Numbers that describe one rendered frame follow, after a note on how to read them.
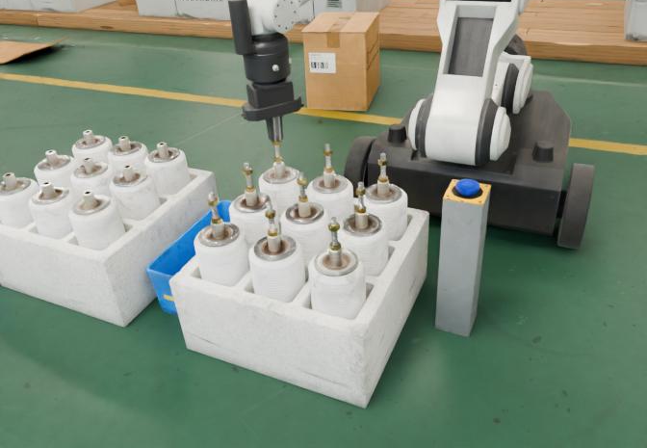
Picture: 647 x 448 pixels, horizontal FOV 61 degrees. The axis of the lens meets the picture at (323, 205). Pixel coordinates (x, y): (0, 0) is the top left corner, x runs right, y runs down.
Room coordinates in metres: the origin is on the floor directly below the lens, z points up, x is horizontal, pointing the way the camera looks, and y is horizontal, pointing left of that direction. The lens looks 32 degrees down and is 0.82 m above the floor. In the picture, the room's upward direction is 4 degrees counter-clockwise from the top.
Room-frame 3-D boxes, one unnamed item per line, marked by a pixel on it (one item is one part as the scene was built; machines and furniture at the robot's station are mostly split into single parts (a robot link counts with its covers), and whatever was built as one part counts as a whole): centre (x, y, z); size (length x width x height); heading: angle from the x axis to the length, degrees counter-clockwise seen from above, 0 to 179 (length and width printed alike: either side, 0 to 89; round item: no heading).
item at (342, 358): (0.90, 0.04, 0.09); 0.39 x 0.39 x 0.18; 63
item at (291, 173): (1.05, 0.09, 0.25); 0.08 x 0.08 x 0.01
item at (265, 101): (1.05, 0.09, 0.46); 0.13 x 0.10 x 0.12; 114
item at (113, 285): (1.15, 0.53, 0.09); 0.39 x 0.39 x 0.18; 63
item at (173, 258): (1.04, 0.27, 0.06); 0.30 x 0.11 x 0.12; 153
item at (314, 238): (0.90, 0.04, 0.16); 0.10 x 0.10 x 0.18
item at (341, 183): (1.00, -0.02, 0.25); 0.08 x 0.08 x 0.01
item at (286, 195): (1.05, 0.09, 0.16); 0.10 x 0.10 x 0.18
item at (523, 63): (1.44, -0.48, 0.28); 0.21 x 0.20 x 0.13; 154
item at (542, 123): (1.42, -0.46, 0.19); 0.64 x 0.52 x 0.33; 154
